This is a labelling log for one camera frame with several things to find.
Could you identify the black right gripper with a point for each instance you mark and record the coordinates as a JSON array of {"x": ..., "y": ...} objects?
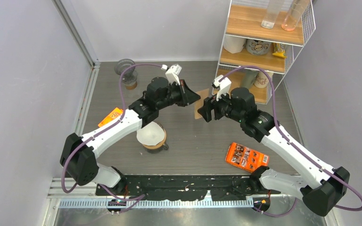
[{"x": 209, "y": 103}]

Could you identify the cream printed cup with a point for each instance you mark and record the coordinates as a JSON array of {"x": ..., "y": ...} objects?
[{"x": 261, "y": 80}]

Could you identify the orange sponge box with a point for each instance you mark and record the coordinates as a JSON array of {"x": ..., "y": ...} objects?
[{"x": 111, "y": 116}]

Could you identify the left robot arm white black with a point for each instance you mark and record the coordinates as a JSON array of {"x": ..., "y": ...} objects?
[{"x": 80, "y": 153}]

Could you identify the brown paper coffee filter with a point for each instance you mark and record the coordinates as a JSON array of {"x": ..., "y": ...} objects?
[{"x": 198, "y": 104}]

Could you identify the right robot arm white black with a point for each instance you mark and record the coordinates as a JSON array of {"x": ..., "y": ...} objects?
[{"x": 319, "y": 184}]

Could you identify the grey green bottle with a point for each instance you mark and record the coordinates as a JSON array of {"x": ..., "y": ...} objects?
[{"x": 249, "y": 79}]

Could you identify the orange snack packet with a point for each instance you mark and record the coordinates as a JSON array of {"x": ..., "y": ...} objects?
[{"x": 245, "y": 158}]

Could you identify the white wire wooden shelf rack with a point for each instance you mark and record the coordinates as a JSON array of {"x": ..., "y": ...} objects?
[{"x": 244, "y": 20}]

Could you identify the yellow snack bag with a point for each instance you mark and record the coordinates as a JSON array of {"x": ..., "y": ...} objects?
[{"x": 279, "y": 50}]

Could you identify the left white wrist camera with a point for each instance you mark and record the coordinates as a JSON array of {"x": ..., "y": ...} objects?
[{"x": 172, "y": 73}]

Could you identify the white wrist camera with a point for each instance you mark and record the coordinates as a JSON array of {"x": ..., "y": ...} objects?
[
  {"x": 222, "y": 84},
  {"x": 172, "y": 73}
]

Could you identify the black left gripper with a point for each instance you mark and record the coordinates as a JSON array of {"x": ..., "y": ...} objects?
[{"x": 188, "y": 96}]

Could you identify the clear glass bottle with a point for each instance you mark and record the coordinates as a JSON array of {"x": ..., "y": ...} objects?
[{"x": 272, "y": 11}]

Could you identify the white paper coffee filter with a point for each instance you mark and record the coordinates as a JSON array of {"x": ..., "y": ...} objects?
[{"x": 148, "y": 127}]

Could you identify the pink tinted glass bottle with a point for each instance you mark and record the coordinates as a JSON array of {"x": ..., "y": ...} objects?
[{"x": 294, "y": 14}]

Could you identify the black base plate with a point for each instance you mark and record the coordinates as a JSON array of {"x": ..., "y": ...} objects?
[{"x": 189, "y": 187}]

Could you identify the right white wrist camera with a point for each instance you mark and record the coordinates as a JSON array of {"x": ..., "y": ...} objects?
[{"x": 222, "y": 84}]

